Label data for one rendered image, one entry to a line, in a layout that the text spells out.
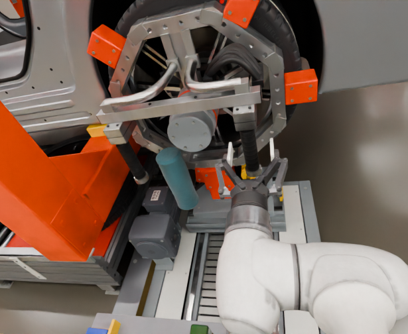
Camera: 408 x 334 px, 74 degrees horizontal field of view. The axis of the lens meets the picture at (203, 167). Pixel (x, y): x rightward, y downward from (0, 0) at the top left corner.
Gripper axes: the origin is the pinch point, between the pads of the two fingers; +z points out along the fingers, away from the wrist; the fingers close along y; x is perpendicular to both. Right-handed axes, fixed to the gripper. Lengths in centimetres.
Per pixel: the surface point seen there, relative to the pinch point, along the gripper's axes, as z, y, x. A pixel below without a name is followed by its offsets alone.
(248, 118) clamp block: -1.3, 0.7, 10.3
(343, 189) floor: 56, 41, -83
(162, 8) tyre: 28.8, -21.5, 29.8
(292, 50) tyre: 29.1, 12.7, 11.7
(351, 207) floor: 43, 42, -83
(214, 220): 27, -27, -68
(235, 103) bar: 1.7, -1.9, 13.0
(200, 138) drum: 6.2, -14.2, 0.5
